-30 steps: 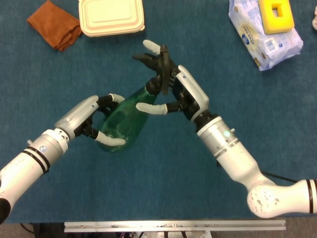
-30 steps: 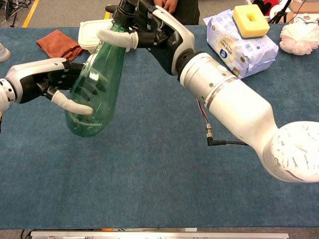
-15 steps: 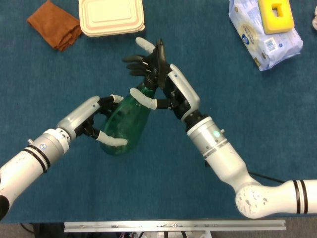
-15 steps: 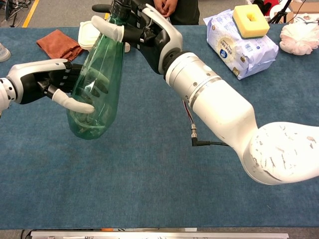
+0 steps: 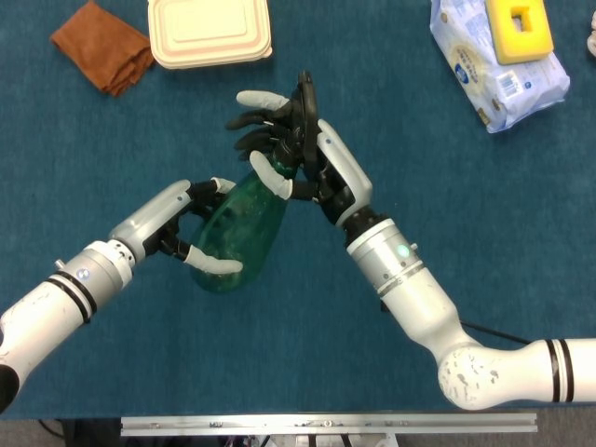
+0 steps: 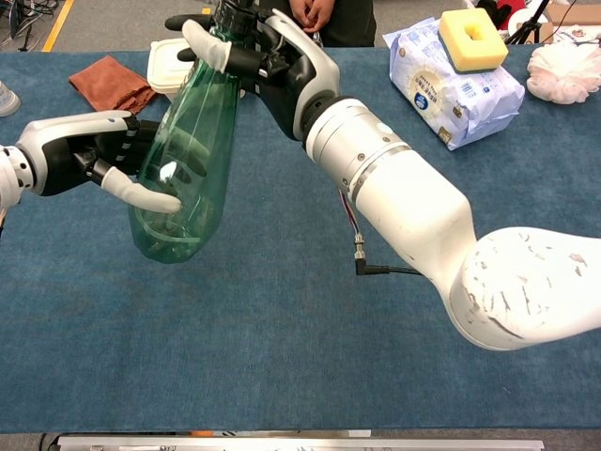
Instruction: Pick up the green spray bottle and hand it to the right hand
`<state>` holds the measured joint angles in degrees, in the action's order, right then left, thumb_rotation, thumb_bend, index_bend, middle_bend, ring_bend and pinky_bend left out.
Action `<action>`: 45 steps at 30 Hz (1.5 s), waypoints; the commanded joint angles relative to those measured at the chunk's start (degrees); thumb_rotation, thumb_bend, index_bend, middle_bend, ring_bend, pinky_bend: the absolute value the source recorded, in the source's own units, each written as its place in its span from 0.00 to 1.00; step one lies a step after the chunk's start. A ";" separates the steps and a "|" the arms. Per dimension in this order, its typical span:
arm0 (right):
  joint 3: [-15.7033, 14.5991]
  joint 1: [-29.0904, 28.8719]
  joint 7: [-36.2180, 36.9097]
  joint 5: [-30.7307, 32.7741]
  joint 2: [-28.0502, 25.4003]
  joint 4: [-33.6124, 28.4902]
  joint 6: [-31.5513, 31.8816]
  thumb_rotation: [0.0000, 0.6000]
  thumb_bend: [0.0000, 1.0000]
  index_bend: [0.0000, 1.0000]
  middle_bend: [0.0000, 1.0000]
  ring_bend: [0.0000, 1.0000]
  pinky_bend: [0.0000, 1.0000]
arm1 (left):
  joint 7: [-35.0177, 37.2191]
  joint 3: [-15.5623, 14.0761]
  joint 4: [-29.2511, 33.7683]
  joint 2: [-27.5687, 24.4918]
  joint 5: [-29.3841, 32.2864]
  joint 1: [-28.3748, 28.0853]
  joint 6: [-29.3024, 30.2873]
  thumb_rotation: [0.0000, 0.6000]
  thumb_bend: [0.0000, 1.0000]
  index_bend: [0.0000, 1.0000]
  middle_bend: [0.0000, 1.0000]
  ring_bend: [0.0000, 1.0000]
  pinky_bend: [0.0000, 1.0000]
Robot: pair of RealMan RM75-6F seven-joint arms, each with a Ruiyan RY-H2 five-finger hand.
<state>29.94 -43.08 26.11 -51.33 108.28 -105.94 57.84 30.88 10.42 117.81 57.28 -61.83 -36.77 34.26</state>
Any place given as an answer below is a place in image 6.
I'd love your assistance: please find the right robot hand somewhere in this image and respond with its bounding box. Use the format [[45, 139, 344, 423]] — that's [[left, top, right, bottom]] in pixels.
[[164, 8, 342, 143]]

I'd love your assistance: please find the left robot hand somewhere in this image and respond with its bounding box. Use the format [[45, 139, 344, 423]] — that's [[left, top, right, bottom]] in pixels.
[[16, 110, 208, 215]]

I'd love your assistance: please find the green transparent spray bottle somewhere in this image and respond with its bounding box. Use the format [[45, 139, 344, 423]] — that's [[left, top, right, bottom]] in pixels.
[[127, 0, 265, 265]]

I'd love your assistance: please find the person in dark clothes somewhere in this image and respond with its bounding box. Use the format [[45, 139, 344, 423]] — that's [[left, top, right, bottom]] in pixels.
[[262, 0, 378, 49]]

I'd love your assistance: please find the orange folded cloth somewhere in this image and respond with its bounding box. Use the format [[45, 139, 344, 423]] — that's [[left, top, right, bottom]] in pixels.
[[68, 54, 159, 125]]

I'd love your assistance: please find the cream lidded plastic container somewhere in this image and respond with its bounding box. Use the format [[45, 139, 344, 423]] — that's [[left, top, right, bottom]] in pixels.
[[146, 38, 198, 99]]

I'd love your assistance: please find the wet wipes pack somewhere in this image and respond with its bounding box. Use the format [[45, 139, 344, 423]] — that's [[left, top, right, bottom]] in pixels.
[[382, 17, 526, 152]]

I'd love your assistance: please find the yellow sponge with hole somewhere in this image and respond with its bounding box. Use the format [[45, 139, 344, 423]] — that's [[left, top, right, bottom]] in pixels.
[[437, 7, 510, 74]]

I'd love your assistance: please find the red and black item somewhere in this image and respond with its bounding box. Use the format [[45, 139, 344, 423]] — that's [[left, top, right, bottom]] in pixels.
[[477, 0, 518, 30]]

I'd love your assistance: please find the black tripod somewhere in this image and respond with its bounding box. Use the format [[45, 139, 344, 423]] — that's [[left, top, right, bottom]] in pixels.
[[504, 0, 551, 46]]

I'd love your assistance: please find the white mesh bath pouf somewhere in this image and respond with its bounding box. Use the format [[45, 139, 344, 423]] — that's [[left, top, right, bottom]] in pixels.
[[526, 41, 601, 105]]

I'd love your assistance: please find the blue table cloth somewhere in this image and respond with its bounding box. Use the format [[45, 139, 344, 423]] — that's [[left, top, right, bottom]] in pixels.
[[0, 45, 601, 435]]

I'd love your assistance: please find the cardboard box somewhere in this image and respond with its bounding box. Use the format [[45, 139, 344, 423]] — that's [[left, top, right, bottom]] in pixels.
[[547, 3, 601, 27]]

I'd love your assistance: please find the black cable bundle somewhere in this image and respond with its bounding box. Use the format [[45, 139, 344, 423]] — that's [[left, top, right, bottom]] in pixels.
[[0, 0, 61, 52]]

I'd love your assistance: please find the black cable with metal plug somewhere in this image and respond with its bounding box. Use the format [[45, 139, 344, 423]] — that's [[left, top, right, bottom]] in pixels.
[[337, 187, 424, 278]]

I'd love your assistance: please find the aluminium frame rail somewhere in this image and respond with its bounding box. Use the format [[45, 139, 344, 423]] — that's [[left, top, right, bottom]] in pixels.
[[55, 433, 546, 451]]

